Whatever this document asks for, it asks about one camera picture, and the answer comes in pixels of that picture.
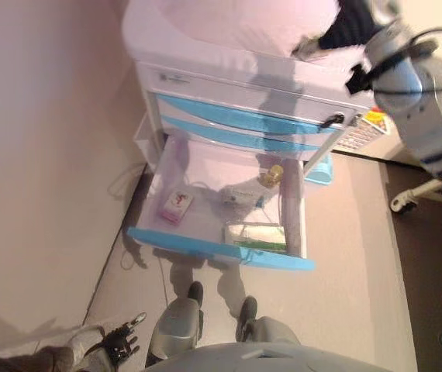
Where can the grey robot torso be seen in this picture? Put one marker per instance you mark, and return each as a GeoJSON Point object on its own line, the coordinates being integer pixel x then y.
{"type": "Point", "coordinates": [263, 360]}

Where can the white person shoe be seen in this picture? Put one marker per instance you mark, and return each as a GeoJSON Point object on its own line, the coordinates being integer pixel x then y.
{"type": "Point", "coordinates": [85, 345]}

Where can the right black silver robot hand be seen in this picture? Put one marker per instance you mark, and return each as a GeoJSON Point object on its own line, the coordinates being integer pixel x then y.
{"type": "Point", "coordinates": [345, 27]}

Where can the right silver robot leg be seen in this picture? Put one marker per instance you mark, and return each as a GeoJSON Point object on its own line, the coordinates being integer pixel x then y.
{"type": "Point", "coordinates": [267, 329]}

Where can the brown person trouser leg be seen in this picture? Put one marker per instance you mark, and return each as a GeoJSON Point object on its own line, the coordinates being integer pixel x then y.
{"type": "Point", "coordinates": [50, 360]}

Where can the large green white medicine box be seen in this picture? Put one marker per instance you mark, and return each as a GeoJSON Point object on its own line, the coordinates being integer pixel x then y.
{"type": "Point", "coordinates": [256, 236]}

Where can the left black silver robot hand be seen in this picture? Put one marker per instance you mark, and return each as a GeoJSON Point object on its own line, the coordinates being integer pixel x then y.
{"type": "Point", "coordinates": [120, 345]}

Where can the white metal frame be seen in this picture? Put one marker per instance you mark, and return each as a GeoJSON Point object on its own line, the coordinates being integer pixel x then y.
{"type": "Point", "coordinates": [430, 188]}

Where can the yellow orange grid chart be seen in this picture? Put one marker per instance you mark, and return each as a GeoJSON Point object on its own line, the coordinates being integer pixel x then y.
{"type": "Point", "coordinates": [360, 133]}

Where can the pink white medicine box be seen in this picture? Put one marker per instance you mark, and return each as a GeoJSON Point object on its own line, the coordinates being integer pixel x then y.
{"type": "Point", "coordinates": [176, 205]}

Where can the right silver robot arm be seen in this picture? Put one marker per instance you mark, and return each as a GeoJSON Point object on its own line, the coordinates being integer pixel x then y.
{"type": "Point", "coordinates": [430, 116]}

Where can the white caster wheel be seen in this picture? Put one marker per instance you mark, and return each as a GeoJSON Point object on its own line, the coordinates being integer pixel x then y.
{"type": "Point", "coordinates": [401, 203]}

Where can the light blue plastic bin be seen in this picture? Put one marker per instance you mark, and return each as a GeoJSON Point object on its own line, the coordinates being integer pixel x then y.
{"type": "Point", "coordinates": [320, 172]}

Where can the yellow glass medicine bottle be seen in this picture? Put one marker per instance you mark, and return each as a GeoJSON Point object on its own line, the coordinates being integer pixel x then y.
{"type": "Point", "coordinates": [271, 174]}

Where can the blue white medicine box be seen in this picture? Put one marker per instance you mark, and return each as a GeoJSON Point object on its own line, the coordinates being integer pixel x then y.
{"type": "Point", "coordinates": [240, 195]}

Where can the white robot body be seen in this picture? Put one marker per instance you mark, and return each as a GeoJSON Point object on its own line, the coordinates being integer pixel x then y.
{"type": "Point", "coordinates": [174, 321]}

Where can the black baseboard strip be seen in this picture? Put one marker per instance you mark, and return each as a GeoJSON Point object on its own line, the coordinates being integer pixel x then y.
{"type": "Point", "coordinates": [106, 271]}

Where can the black key bunch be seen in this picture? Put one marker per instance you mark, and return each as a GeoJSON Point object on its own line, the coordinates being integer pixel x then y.
{"type": "Point", "coordinates": [331, 120]}

